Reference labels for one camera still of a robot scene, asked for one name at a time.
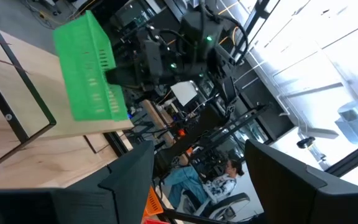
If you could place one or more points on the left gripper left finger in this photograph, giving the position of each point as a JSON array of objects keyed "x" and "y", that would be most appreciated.
[{"x": 104, "y": 199}]

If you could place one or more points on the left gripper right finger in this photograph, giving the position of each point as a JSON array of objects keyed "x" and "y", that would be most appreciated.
[{"x": 306, "y": 199}]

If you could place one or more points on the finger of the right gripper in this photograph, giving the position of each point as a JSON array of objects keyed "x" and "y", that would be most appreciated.
[{"x": 126, "y": 77}]

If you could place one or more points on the green plastic basket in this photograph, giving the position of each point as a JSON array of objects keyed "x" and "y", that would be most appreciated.
[{"x": 85, "y": 68}]

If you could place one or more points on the orange plastic basket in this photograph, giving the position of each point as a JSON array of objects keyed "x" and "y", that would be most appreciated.
[{"x": 152, "y": 203}]

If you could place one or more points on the red plastic basket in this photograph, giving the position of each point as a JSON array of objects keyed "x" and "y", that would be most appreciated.
[{"x": 155, "y": 221}]

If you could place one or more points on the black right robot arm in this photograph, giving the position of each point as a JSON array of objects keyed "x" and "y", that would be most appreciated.
[{"x": 197, "y": 31}]

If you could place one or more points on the wooden shelf with black legs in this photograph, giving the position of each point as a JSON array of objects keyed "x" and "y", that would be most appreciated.
[{"x": 42, "y": 71}]

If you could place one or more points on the white box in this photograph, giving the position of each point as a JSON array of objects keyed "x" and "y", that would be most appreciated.
[{"x": 183, "y": 92}]

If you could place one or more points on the black computer tower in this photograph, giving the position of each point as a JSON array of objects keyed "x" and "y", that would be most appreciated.
[{"x": 132, "y": 14}]

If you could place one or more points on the black round device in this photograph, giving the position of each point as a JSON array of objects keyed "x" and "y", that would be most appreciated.
[{"x": 305, "y": 142}]

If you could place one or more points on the black office chair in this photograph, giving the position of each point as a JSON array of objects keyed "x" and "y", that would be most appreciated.
[{"x": 225, "y": 207}]

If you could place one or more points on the background black robot workstation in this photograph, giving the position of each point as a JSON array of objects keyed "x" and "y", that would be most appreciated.
[{"x": 197, "y": 133}]

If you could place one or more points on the grey box unit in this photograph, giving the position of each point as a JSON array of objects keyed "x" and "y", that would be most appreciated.
[{"x": 353, "y": 124}]

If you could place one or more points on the person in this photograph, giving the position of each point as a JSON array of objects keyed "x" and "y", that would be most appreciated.
[{"x": 210, "y": 186}]

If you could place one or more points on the black aluminium table frame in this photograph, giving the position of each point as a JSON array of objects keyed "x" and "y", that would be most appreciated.
[{"x": 117, "y": 144}]

